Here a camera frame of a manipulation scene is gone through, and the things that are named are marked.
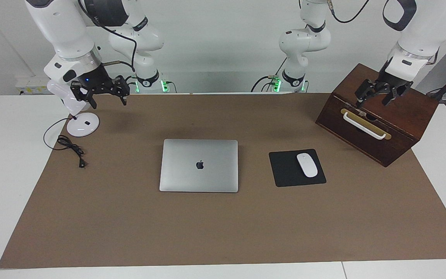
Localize black mouse pad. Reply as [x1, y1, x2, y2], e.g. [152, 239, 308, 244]
[269, 149, 327, 188]

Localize white desk lamp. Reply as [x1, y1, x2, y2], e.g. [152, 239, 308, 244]
[47, 79, 100, 137]

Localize white power strip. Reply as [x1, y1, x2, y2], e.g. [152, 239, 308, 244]
[16, 76, 49, 95]

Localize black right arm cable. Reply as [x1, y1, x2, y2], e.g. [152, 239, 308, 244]
[77, 0, 137, 74]

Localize black arm base cables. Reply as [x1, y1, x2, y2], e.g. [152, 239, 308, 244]
[251, 58, 290, 93]

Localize silver grey laptop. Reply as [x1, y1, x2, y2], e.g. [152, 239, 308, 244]
[159, 139, 239, 193]

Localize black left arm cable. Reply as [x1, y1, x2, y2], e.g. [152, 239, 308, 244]
[327, 0, 371, 24]

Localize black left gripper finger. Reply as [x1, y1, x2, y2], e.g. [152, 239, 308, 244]
[381, 88, 402, 107]
[355, 81, 376, 108]

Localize white computer mouse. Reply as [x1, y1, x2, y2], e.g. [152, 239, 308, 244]
[297, 153, 319, 178]

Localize brown table mat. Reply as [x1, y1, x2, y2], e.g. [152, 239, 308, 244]
[0, 92, 446, 269]

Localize brass handle plate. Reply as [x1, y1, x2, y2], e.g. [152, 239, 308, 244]
[340, 108, 392, 140]

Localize black lamp power cable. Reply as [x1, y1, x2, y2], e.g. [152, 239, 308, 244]
[43, 117, 87, 169]

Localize white box handle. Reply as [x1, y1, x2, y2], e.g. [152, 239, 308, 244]
[342, 112, 387, 140]

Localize dark brown wooden box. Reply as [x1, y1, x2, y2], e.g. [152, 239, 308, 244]
[315, 63, 439, 167]

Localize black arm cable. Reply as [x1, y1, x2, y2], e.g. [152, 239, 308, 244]
[327, 0, 371, 24]
[77, 0, 137, 74]

